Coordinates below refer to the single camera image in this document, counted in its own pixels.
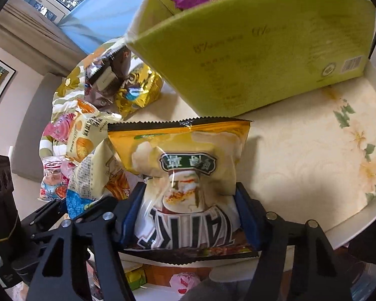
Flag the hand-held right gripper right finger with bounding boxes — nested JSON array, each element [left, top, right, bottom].
[[235, 182, 353, 301]]

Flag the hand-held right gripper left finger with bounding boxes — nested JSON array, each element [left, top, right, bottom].
[[27, 182, 148, 301]]

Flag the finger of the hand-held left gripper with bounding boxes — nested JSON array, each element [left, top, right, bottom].
[[30, 224, 65, 245], [19, 198, 70, 226]]

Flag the cream printed snack packet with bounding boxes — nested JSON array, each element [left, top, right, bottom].
[[66, 138, 130, 220]]

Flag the yellow chip packet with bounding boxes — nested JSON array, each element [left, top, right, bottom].
[[107, 117, 260, 262]]

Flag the gold snack packet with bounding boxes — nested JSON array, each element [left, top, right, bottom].
[[114, 63, 163, 118]]

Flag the green cardboard box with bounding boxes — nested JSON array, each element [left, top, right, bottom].
[[124, 0, 376, 118]]

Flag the red and white snack packet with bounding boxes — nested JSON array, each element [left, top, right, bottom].
[[39, 156, 79, 202]]

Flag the yellow-green small packet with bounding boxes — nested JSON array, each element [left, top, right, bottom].
[[125, 269, 148, 289]]

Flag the pink snack packet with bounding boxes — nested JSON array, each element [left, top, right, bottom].
[[44, 113, 77, 145]]

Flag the pink wrapped packet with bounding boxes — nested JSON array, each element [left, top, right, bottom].
[[169, 273, 202, 299]]

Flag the floral bed sheet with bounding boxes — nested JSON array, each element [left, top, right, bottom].
[[119, 59, 376, 253]]

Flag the cream cookie packet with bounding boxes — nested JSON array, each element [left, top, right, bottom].
[[66, 99, 123, 164]]

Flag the brown snack packet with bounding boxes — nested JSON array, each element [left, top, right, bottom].
[[84, 45, 135, 105]]

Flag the beige curtain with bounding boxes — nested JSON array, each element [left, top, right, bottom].
[[0, 2, 68, 74]]

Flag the blue curtain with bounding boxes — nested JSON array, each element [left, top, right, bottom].
[[58, 0, 180, 54]]

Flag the black pole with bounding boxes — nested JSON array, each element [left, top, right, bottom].
[[367, 13, 376, 61]]

